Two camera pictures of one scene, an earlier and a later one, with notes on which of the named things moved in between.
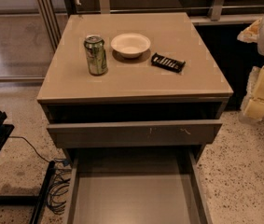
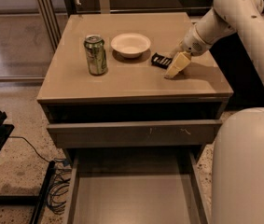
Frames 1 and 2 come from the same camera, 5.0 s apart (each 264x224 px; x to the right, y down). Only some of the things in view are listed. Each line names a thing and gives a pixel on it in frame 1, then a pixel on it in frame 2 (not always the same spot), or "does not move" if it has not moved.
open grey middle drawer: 137,186 does not move
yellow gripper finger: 257,109 → 180,62
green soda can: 97,62 does not move
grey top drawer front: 135,133 does not move
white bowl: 131,45 does not move
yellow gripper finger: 251,35 → 180,49
